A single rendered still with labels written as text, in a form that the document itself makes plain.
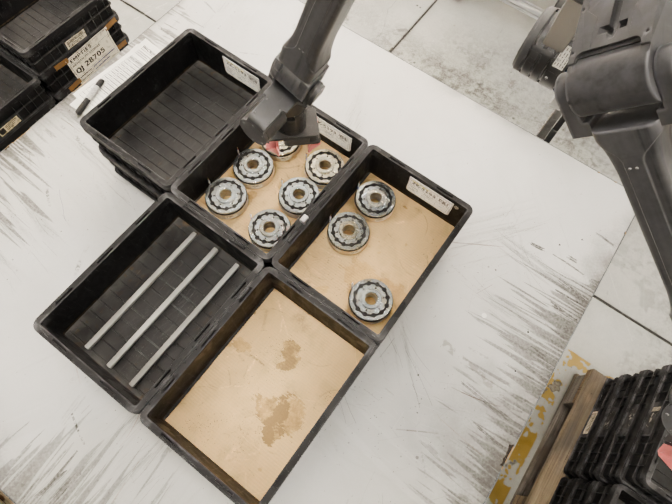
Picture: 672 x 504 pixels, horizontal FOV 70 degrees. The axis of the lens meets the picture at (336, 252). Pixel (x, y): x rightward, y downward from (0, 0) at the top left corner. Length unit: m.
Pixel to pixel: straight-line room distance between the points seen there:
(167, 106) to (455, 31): 1.85
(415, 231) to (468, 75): 1.59
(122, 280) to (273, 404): 0.46
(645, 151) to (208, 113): 1.10
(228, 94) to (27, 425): 0.97
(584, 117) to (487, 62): 2.24
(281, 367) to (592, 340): 1.49
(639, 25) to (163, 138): 1.13
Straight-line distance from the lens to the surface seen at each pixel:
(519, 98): 2.70
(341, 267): 1.16
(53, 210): 1.54
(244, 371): 1.11
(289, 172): 1.27
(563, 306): 1.43
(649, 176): 0.57
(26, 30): 2.33
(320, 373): 1.10
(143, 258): 1.24
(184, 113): 1.42
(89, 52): 2.24
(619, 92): 0.52
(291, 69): 0.78
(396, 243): 1.20
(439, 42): 2.82
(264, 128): 0.81
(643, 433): 1.70
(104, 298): 1.23
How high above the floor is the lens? 1.92
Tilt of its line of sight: 68 degrees down
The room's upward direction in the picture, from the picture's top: 7 degrees clockwise
